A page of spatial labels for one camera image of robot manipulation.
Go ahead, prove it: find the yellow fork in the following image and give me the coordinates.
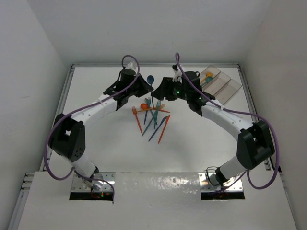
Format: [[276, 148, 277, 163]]
[[137, 104, 165, 113]]

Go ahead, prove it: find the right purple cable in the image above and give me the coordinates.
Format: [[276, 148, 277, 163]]
[[174, 52, 281, 192]]

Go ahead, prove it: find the metal base plate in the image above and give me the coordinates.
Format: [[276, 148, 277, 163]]
[[198, 172, 244, 194], [69, 172, 115, 202]]

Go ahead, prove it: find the orange-red spoon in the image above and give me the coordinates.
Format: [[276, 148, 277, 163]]
[[140, 103, 148, 110]]

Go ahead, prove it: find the purple cable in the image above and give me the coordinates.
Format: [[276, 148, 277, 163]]
[[174, 52, 281, 192], [44, 54, 140, 199]]

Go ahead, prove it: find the dark blue knife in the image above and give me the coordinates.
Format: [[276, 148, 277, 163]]
[[148, 116, 168, 142]]

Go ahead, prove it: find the dark blue spoon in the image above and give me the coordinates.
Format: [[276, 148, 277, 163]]
[[146, 75, 154, 106]]

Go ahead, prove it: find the teal fork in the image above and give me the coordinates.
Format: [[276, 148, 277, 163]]
[[154, 100, 161, 129]]

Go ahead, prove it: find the yellow spoon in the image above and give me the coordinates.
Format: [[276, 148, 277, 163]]
[[203, 72, 213, 79]]

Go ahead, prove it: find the dark blue fork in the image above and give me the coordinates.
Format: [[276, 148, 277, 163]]
[[143, 97, 151, 125]]

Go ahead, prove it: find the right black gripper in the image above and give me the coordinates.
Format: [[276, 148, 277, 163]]
[[152, 77, 190, 101]]

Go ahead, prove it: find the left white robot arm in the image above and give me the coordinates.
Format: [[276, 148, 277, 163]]
[[48, 62, 153, 178]]

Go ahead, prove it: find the clear container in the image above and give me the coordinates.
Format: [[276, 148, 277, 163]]
[[215, 80, 242, 105], [202, 72, 231, 96], [199, 65, 221, 91]]

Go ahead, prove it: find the orange-red knife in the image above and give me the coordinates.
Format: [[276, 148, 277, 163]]
[[158, 115, 171, 144]]

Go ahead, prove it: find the teal spoon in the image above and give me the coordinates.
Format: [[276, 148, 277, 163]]
[[200, 76, 213, 87]]

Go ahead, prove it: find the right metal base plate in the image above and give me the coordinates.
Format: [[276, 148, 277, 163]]
[[198, 172, 244, 194]]

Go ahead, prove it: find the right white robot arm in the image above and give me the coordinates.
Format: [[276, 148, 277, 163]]
[[152, 64, 277, 187]]

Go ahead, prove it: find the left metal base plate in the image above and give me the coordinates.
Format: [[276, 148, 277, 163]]
[[69, 172, 115, 202]]

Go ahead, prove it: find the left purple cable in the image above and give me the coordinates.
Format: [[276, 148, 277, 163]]
[[44, 54, 140, 199]]

